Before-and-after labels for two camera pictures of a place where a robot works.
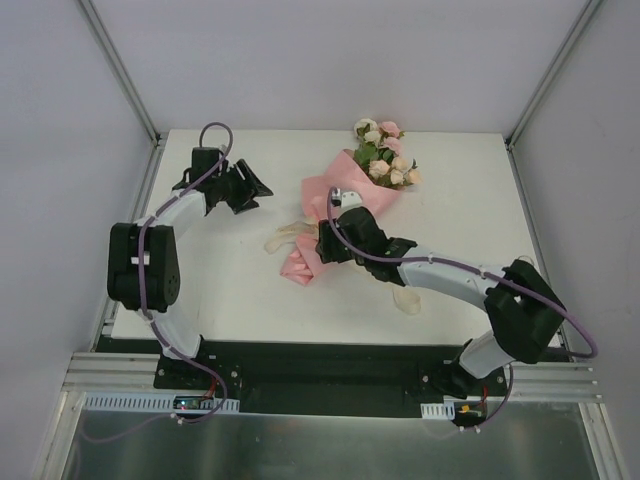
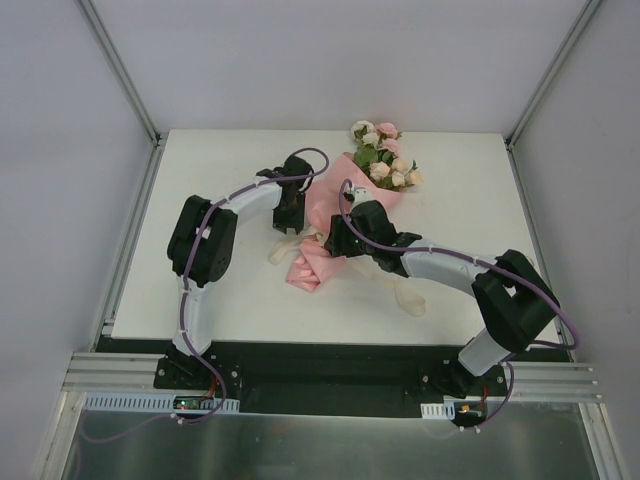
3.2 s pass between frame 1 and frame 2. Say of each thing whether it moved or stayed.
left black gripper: moved
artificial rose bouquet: stayed
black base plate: stayed
